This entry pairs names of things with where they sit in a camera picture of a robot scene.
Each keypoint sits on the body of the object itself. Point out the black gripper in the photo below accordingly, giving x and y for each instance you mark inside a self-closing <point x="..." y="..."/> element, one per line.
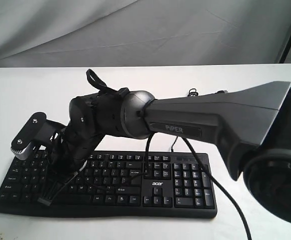
<point x="69" y="153"/>

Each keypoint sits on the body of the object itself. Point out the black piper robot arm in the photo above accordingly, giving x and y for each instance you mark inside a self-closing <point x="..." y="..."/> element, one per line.
<point x="251" y="129"/>

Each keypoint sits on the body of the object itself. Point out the black acer keyboard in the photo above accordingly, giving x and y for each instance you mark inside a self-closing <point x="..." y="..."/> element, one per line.
<point x="114" y="184"/>

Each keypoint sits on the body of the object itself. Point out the grey backdrop cloth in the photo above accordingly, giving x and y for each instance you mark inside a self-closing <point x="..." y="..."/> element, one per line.
<point x="125" y="33"/>

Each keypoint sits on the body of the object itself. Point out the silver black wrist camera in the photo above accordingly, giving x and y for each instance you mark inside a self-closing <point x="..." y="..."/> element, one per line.
<point x="36" y="132"/>

